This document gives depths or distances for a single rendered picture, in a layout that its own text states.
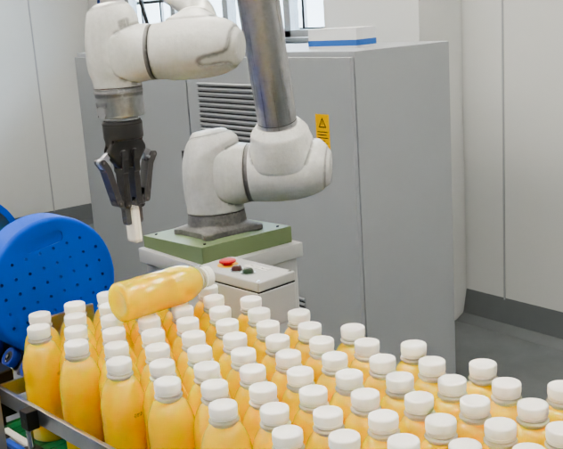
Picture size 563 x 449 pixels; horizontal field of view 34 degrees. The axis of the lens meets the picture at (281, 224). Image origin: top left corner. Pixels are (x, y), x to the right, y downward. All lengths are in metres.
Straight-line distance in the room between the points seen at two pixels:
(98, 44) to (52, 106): 5.77
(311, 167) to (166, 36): 0.76
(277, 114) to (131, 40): 0.68
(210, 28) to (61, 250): 0.56
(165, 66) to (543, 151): 2.90
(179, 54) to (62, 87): 5.86
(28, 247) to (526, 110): 2.94
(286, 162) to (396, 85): 1.20
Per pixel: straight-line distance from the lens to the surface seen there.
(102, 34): 1.69
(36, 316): 1.70
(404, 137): 3.47
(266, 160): 2.30
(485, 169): 4.56
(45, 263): 1.89
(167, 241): 2.41
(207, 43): 1.64
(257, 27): 2.19
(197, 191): 2.37
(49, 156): 7.47
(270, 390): 1.27
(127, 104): 1.70
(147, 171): 1.77
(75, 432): 1.52
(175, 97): 4.21
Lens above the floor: 1.61
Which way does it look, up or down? 13 degrees down
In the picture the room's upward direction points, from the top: 4 degrees counter-clockwise
